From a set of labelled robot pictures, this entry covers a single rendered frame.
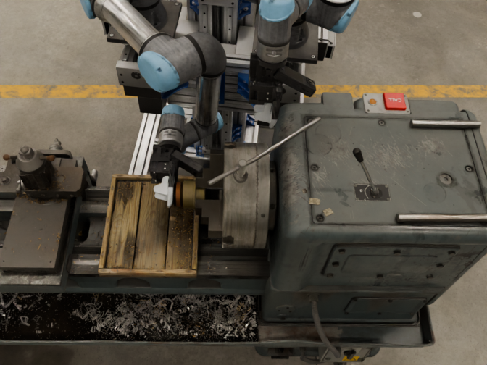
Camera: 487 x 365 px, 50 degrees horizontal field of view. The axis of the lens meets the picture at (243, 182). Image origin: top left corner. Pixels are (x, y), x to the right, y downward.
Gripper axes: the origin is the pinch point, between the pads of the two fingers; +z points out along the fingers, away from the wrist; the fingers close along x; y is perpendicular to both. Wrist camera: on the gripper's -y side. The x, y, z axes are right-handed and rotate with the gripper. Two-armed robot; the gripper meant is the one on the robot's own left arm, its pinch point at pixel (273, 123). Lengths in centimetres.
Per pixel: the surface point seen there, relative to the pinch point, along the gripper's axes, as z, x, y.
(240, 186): 13.9, 9.7, 8.4
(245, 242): 30.3, 15.7, 6.4
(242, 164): 4.8, 11.0, 8.2
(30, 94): 99, -153, 127
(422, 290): 53, 15, -51
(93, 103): 101, -148, 90
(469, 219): 12, 22, -50
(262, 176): 12.4, 7.2, 2.3
